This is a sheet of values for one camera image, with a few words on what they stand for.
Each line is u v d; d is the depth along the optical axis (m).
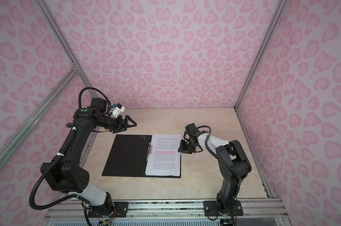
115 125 0.68
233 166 0.48
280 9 0.69
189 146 0.81
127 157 0.92
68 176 0.42
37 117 0.66
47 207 0.41
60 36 0.78
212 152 0.49
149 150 0.95
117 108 0.73
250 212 0.73
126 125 0.68
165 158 0.91
